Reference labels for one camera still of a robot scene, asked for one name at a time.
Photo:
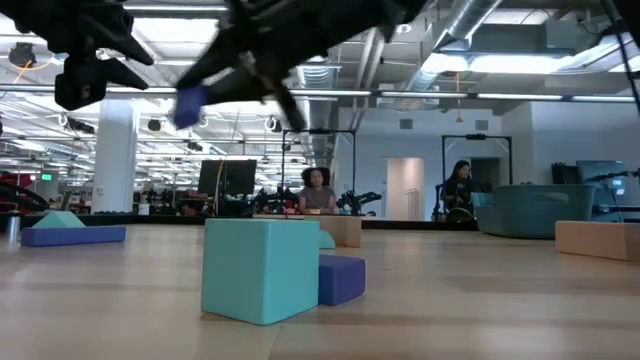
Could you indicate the natural wood rectangular block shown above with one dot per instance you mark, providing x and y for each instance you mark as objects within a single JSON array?
[
  {"x": 345, "y": 231},
  {"x": 597, "y": 241}
]

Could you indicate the black aluminium table frame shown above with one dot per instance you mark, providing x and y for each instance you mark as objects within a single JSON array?
[{"x": 150, "y": 219}]

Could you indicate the white round pillar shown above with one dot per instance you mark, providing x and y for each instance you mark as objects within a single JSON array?
[{"x": 115, "y": 160}]

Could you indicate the steel drinking bottle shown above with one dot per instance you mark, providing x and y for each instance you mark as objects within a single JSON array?
[{"x": 13, "y": 227}]

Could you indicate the grey computer monitor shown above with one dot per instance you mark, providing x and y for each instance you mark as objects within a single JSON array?
[{"x": 597, "y": 170}]

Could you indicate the blue rectangular block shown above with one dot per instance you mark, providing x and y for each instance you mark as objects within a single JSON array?
[{"x": 341, "y": 280}]

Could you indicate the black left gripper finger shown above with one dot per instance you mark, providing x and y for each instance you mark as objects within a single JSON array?
[
  {"x": 125, "y": 75},
  {"x": 132, "y": 52}
]

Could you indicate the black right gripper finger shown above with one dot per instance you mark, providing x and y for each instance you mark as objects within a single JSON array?
[
  {"x": 215, "y": 62},
  {"x": 240, "y": 90}
]

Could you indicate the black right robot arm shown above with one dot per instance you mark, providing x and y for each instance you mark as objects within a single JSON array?
[{"x": 410, "y": 7}]

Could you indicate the pale doorway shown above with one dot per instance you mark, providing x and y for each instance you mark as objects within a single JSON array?
[{"x": 405, "y": 180}]

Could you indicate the black ceiling camera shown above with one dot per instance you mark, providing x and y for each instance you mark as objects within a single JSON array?
[{"x": 22, "y": 54}]

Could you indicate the person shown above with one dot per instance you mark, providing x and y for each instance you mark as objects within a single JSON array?
[
  {"x": 457, "y": 192},
  {"x": 317, "y": 196}
]

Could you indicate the overhead LED light bar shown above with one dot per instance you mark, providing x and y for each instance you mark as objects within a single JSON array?
[{"x": 425, "y": 94}]

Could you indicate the black metal stand frame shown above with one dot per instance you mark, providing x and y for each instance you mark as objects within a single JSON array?
[
  {"x": 320, "y": 131},
  {"x": 475, "y": 136}
]

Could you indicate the small blue block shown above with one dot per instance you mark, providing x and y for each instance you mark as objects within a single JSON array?
[{"x": 190, "y": 106}]

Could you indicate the teal half-round block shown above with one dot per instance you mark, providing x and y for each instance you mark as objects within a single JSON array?
[{"x": 326, "y": 241}]

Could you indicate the green exit sign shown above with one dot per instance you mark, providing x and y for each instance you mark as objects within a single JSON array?
[{"x": 46, "y": 177}]

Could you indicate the long blue block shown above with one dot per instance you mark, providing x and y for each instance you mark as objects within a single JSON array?
[{"x": 72, "y": 236}]

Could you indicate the teal cube block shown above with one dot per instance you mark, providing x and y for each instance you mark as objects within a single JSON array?
[{"x": 260, "y": 270}]

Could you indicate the black computer monitor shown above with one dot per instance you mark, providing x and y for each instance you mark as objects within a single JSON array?
[{"x": 227, "y": 177}]

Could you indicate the silver spiral ceiling duct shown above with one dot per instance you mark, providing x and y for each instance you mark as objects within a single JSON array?
[{"x": 470, "y": 17}]

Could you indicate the teal triangle block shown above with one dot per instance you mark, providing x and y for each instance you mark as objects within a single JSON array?
[{"x": 59, "y": 221}]

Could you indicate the teal plastic bin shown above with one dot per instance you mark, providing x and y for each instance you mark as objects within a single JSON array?
[{"x": 535, "y": 215}]

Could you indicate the white bucket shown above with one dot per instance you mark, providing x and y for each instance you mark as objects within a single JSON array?
[{"x": 144, "y": 209}]

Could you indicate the black background robot arm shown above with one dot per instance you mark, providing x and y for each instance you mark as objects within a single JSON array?
[
  {"x": 357, "y": 200},
  {"x": 615, "y": 175}
]

